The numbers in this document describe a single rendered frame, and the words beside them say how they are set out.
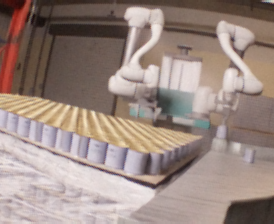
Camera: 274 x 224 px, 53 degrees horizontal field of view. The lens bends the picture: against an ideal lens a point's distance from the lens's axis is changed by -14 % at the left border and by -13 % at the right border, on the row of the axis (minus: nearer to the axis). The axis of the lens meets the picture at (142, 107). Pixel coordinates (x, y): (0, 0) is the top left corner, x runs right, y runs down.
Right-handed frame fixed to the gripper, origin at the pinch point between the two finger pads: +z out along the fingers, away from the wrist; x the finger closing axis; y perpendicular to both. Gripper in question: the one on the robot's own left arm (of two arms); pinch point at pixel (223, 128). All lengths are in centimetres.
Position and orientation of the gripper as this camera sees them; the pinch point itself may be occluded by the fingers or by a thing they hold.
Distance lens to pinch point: 196.4
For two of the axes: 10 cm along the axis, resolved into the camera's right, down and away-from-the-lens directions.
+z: -1.7, 9.9, 0.2
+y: 9.3, 1.7, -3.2
